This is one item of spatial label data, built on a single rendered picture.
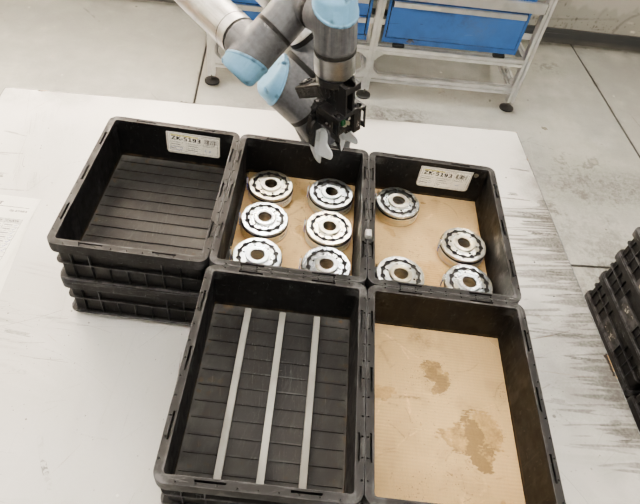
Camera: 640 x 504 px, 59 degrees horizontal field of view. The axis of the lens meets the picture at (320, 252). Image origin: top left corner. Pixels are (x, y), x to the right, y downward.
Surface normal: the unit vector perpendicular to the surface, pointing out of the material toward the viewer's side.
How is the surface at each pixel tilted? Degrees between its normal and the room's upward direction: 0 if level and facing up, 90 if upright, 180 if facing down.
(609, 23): 90
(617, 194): 0
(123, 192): 0
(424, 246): 0
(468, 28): 90
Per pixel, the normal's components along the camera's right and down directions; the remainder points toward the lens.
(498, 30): 0.02, 0.75
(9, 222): 0.11, -0.66
